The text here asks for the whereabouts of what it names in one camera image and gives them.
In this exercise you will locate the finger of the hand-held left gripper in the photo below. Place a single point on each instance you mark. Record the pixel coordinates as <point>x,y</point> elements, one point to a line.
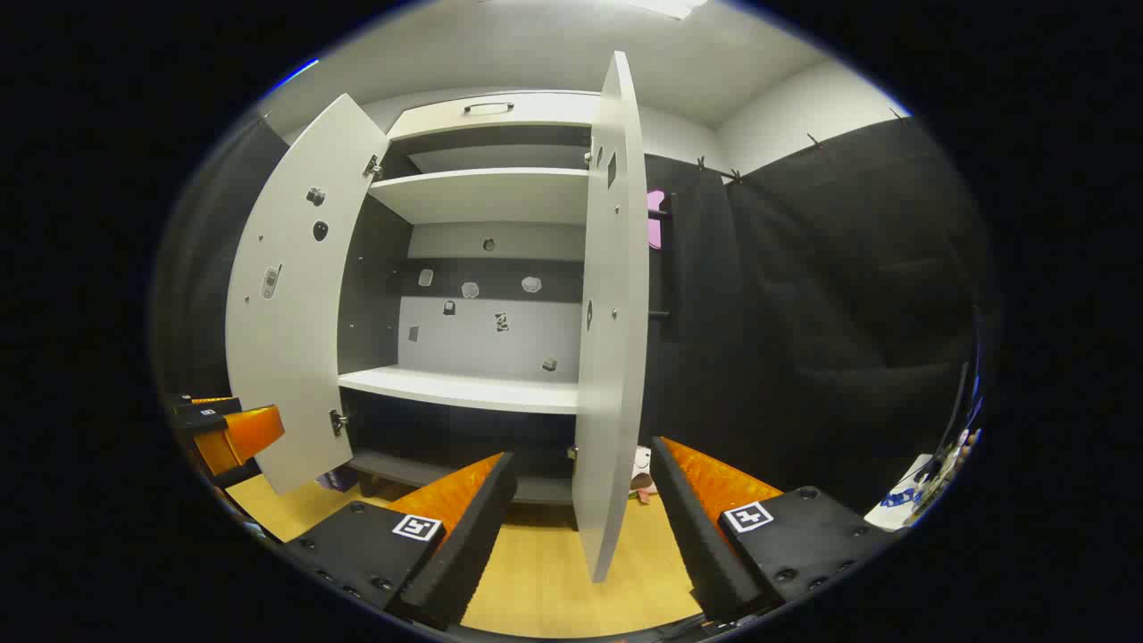
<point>179,404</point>
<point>201,425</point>

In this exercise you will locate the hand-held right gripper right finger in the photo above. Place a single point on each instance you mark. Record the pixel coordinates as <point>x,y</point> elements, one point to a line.
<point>692,536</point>

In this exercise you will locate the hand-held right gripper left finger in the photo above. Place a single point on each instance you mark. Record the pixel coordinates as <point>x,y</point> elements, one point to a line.
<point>478,527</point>

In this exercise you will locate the small white plush toy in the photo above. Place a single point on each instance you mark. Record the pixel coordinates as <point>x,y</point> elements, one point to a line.
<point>641,464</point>

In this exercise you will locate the dark grey cabinet shelf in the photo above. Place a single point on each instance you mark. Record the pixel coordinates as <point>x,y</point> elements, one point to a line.
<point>402,469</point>

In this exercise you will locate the metal door hinge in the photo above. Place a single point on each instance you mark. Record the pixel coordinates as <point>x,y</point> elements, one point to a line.
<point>337,421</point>
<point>589,154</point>
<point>372,166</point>

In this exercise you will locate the white cabinet shelf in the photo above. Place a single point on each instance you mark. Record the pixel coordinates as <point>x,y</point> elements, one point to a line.
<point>482,195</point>
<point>464,389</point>

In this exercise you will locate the small purple object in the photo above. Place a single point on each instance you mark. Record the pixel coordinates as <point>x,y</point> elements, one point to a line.
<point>335,480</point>

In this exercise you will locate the white and grey cabinet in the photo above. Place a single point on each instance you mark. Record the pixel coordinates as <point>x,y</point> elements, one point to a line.
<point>375,295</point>

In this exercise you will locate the black backdrop cloth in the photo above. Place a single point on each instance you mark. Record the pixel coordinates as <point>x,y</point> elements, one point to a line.
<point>804,313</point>

